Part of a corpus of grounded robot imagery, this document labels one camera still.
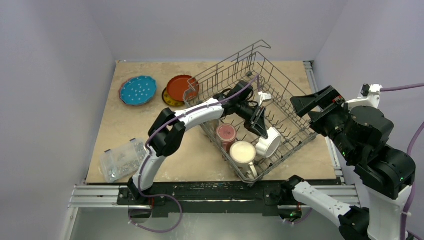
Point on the yellow plate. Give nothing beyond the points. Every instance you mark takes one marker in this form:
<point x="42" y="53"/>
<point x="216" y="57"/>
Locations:
<point x="168" y="100"/>

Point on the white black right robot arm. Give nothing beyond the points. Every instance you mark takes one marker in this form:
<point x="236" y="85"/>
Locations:
<point x="360" y="132"/>

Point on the blue polka dot plate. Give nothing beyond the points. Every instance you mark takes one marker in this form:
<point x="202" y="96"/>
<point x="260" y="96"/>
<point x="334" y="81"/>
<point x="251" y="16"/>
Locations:
<point x="138" y="90"/>

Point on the aluminium rail front left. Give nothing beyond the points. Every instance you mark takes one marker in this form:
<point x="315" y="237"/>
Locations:
<point x="94" y="196"/>

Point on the orange fluted plate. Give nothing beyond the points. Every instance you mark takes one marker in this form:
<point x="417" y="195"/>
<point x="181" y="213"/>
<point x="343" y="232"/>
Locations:
<point x="179" y="84"/>

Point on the pink ghost pattern mug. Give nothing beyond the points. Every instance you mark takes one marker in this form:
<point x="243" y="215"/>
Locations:
<point x="226" y="135"/>

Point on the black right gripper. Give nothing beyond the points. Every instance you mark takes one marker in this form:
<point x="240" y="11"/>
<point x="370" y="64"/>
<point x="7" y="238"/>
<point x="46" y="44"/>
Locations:
<point x="326" y="108"/>

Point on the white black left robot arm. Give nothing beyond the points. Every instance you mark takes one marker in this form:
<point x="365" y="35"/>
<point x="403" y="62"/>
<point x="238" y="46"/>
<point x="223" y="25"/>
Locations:
<point x="167" y="132"/>

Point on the clear plastic screw box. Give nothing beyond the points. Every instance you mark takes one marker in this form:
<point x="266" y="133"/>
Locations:
<point x="122" y="161"/>

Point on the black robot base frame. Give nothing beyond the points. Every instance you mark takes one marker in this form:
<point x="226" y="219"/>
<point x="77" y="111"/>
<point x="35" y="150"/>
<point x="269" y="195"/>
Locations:
<point x="268" y="198"/>

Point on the grey wire dish rack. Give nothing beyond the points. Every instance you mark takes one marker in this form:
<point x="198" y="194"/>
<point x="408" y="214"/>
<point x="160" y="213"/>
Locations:
<point x="282" y="82"/>

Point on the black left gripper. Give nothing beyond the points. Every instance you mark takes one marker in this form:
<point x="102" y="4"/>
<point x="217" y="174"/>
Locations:
<point x="258" y="125"/>

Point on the green interior mushroom mug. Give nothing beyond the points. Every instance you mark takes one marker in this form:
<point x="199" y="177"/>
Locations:
<point x="243" y="155"/>

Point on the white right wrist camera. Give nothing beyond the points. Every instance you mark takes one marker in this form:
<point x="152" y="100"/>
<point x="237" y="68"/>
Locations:
<point x="369" y="96"/>

